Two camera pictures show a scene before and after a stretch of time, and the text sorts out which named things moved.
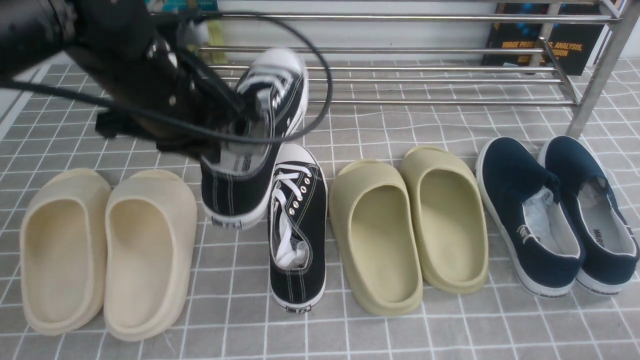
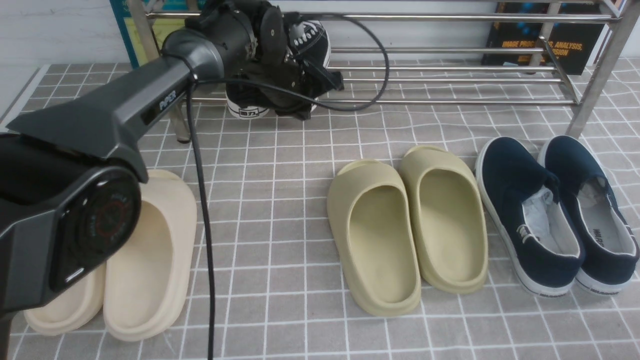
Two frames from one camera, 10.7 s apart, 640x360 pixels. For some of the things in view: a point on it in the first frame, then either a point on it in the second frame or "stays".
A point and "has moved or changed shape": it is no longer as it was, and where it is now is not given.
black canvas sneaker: [236, 181] has moved or changed shape
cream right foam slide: [151, 221] stays
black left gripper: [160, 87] -> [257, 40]
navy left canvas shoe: [537, 231] stays
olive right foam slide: [447, 213] stays
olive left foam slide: [375, 234] stays
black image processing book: [572, 44] stays
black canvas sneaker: [298, 206] -> [312, 43]
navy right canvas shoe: [609, 239] stays
